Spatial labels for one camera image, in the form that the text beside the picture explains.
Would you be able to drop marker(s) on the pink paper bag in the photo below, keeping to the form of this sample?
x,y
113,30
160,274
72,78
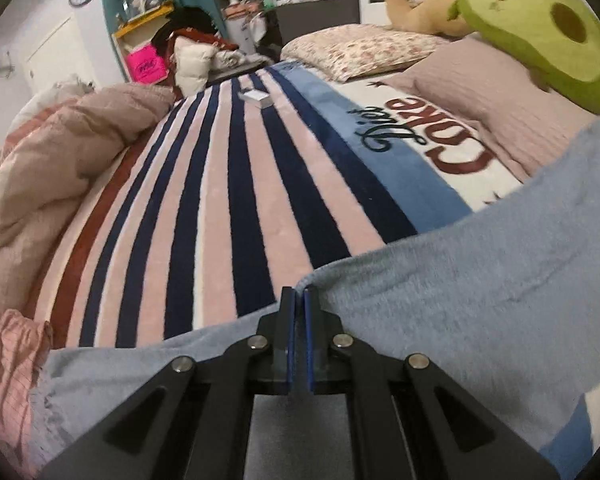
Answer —
x,y
144,64

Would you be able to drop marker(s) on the beige comforter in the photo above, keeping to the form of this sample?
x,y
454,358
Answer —
x,y
55,160

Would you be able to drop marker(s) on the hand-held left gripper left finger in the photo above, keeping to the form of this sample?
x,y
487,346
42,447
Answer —
x,y
289,310

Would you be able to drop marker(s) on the pink checked cloth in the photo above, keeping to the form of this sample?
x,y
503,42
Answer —
x,y
15,370

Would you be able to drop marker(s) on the grey-blue fleece blanket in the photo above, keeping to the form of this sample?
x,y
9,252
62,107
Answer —
x,y
455,285

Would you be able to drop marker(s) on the small white box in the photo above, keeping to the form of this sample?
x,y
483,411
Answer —
x,y
255,97

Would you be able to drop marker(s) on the floral pillow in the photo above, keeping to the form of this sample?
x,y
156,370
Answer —
x,y
360,50

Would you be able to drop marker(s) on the dark cabinet with clutter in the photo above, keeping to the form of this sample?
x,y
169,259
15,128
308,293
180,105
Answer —
x,y
305,0

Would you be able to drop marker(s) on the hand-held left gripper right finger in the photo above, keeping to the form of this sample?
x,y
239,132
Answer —
x,y
310,310

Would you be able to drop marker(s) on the green avocado plush toy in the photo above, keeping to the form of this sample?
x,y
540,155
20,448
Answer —
x,y
540,30

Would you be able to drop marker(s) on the pink ribbed pillow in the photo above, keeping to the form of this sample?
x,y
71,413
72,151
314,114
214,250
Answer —
x,y
490,95

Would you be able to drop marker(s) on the yellow shelf with glass tank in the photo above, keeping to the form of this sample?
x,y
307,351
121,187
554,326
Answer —
x,y
139,5

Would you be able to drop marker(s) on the tan plush bear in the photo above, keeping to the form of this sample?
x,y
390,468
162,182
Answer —
x,y
420,2

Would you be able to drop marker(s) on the pile of clothes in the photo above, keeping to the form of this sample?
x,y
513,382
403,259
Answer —
x,y
200,50

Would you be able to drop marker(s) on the striped printed blanket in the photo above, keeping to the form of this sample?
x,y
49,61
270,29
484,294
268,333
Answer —
x,y
260,200

